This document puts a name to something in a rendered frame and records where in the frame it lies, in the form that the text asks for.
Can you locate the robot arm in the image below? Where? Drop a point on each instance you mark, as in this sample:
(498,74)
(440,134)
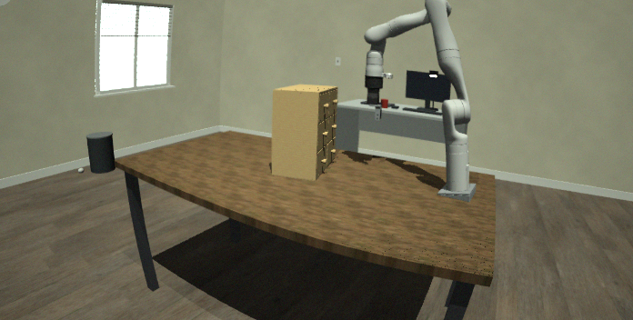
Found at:
(454,112)

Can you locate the tan wooden chest of drawers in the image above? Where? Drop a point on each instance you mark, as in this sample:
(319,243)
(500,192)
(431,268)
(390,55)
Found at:
(294,131)

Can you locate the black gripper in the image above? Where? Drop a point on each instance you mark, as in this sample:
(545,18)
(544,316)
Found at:
(374,82)

